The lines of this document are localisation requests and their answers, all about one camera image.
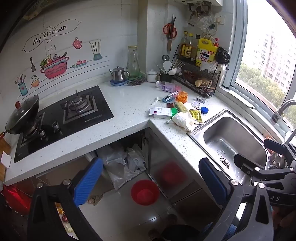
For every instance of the colourful snack packets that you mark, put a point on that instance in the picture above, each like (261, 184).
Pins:
(64, 220)

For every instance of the blue bottle cap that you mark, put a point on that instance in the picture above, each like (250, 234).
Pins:
(204, 110)

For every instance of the dark scouring pad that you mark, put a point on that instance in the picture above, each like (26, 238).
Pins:
(136, 81)

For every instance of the window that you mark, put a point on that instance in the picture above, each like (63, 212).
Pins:
(266, 58)

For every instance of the blue plastic lid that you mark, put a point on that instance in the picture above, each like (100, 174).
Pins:
(165, 100)

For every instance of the white hanging plastic bag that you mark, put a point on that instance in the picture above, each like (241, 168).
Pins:
(209, 67)

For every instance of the white medicine box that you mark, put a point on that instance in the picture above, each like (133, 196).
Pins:
(161, 112)

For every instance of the yellow sauce packet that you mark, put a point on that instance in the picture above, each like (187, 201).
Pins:
(196, 115)

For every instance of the red-capped bottle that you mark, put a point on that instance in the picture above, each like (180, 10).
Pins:
(216, 42)

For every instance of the small white sachet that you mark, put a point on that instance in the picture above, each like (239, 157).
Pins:
(196, 105)

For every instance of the white lidded jar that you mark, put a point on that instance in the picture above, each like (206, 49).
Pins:
(152, 76)

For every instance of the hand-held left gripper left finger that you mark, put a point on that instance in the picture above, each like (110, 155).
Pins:
(89, 180)

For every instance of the silver blister pack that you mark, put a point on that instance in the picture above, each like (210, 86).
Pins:
(200, 100)

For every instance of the blue saucer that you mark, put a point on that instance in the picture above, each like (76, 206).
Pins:
(115, 83)

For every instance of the water heater pipes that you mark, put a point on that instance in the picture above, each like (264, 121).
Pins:
(198, 7)

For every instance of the glass carafe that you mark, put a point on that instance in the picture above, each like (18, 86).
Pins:
(133, 64)

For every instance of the black glass gas stove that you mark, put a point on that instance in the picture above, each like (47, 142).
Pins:
(92, 111)

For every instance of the shiny foil wrapper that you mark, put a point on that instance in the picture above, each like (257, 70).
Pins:
(172, 95)

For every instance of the yellow detergent jug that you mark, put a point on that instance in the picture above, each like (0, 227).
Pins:
(205, 53)

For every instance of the white wall socket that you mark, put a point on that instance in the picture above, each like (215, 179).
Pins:
(220, 19)

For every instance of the green tray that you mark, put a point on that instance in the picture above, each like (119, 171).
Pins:
(139, 76)

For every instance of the red plastic basin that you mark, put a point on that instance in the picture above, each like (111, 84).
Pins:
(144, 193)

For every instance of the white ladle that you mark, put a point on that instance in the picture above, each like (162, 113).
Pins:
(167, 66)

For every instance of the brown sauce packet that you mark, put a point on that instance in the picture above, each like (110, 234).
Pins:
(170, 105)

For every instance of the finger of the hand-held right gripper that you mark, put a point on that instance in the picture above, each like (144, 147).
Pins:
(249, 165)
(275, 145)

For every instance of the wooden board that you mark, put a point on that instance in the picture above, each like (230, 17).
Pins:
(3, 173)

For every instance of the black utensil holder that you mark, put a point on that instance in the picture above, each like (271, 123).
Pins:
(166, 78)

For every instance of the steel cabinet door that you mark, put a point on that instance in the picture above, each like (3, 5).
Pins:
(161, 150)

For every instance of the steel teapot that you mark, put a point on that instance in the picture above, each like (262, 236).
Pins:
(119, 75)

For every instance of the steel faucet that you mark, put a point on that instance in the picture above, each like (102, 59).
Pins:
(283, 109)

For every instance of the black plastic bag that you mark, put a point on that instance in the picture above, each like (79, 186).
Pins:
(222, 55)

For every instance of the dried red chillies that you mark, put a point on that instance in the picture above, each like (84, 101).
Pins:
(189, 75)

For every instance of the kitchen cartoon wall sticker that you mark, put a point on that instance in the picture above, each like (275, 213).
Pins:
(55, 67)

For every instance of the bundle of chopsticks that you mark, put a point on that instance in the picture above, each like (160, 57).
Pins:
(177, 64)

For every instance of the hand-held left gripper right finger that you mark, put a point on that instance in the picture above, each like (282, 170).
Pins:
(212, 183)

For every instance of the black wok with lid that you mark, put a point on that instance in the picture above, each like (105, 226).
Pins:
(23, 115)

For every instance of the pile of clear plastic bags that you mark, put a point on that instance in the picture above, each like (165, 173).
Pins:
(118, 162)

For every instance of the white plastic bag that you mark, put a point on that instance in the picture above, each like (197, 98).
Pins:
(182, 120)
(209, 67)

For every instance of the orange snack wrapper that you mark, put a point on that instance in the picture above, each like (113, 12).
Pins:
(182, 96)

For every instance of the brown sauce bottle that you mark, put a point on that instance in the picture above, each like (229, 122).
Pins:
(189, 49)

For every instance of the corn cob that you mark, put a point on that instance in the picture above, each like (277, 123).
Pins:
(181, 107)

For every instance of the white serving spoon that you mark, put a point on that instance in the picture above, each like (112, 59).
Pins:
(174, 71)

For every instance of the small white plastic spoon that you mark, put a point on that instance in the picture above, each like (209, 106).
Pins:
(156, 100)

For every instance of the dark sauce bottle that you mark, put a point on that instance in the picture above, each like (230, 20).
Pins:
(195, 49)

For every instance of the cooking oil bottle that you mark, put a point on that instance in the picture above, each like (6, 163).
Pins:
(183, 46)

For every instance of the stainless steel sink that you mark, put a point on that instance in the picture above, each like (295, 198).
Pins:
(222, 139)

